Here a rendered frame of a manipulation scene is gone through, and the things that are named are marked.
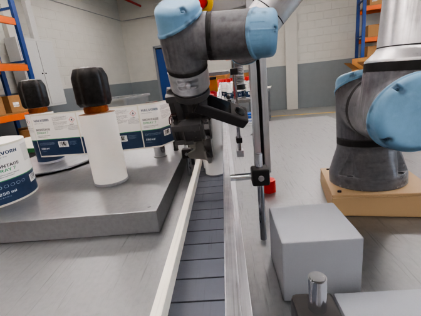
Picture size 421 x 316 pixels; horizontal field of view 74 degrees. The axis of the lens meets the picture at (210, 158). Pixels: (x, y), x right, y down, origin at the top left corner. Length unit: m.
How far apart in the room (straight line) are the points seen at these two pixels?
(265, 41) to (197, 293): 0.36
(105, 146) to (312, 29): 7.91
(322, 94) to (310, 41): 1.44
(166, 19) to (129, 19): 8.95
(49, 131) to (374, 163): 0.95
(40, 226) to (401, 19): 0.73
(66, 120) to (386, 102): 0.89
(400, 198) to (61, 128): 0.96
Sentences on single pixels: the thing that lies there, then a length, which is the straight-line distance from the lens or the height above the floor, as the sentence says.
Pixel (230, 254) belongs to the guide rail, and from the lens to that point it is 0.28.
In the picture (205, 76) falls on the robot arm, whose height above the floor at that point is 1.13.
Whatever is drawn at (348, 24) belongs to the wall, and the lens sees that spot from 8.55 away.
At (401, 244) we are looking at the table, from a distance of 0.57.
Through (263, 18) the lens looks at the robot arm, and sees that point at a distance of 0.47.
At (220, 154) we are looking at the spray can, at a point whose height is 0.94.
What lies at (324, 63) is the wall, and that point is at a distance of 8.41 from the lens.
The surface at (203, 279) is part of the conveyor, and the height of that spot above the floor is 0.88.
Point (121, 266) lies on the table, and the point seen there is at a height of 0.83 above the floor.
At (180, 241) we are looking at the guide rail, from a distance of 0.41.
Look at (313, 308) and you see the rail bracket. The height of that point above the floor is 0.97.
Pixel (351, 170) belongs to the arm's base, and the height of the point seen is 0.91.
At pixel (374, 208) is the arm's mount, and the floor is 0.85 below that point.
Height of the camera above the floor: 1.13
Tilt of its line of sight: 16 degrees down
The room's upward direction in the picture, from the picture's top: 6 degrees counter-clockwise
